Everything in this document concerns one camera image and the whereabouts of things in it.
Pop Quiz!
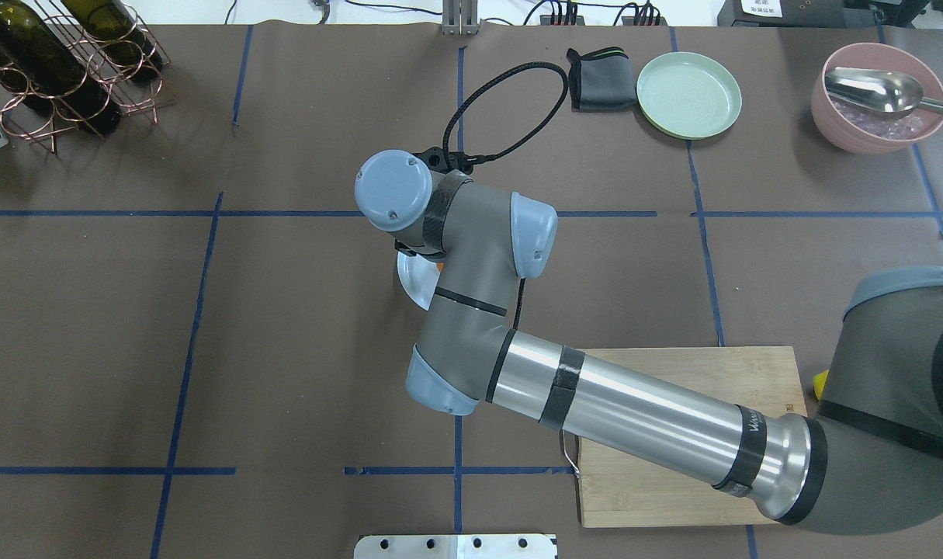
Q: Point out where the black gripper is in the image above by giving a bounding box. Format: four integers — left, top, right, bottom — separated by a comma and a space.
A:
394, 240, 442, 259

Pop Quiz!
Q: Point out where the light blue plate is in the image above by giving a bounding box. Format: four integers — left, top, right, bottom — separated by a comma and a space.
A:
396, 252, 442, 311

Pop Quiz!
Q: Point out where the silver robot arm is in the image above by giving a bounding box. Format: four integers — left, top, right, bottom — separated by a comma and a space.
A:
355, 150, 943, 535

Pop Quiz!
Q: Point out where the light green plate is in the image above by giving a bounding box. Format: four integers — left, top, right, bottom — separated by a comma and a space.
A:
635, 52, 742, 141

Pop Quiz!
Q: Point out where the dark grey folded cloth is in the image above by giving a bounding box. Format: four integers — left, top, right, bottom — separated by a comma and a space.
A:
566, 47, 638, 113

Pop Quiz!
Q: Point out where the wooden cutting board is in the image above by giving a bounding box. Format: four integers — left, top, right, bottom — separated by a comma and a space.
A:
578, 346, 807, 529

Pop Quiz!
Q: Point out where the dark wine bottle rear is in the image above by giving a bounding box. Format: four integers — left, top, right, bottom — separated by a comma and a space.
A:
62, 1, 164, 85

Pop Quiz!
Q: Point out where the dark wine bottle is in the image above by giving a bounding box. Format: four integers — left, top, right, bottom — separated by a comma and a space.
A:
62, 1, 164, 85
0, 1, 121, 137

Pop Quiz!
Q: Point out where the black desktop computer box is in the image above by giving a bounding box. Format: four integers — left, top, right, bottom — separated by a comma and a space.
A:
716, 1, 884, 29

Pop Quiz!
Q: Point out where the yellow lemon near board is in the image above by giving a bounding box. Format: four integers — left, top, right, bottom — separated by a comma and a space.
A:
812, 370, 829, 402

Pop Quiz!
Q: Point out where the pink bowl with ice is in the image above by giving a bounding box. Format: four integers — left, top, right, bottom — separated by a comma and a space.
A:
810, 43, 943, 155

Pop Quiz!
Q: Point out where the dark wine bottle front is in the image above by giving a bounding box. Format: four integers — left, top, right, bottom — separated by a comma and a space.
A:
0, 1, 121, 137

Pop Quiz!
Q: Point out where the metal ice scoop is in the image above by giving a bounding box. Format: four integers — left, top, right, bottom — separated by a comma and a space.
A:
823, 67, 943, 116

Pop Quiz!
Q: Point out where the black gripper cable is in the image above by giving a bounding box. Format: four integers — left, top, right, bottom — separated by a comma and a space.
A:
442, 62, 571, 327

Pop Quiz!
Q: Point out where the aluminium frame post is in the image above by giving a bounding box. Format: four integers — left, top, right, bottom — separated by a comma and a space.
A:
442, 0, 480, 36

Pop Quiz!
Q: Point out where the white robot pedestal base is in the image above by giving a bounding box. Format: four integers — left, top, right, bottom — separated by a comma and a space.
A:
353, 533, 559, 558

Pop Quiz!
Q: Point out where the copper wire bottle rack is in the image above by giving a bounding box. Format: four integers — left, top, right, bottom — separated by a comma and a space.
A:
0, 1, 177, 153

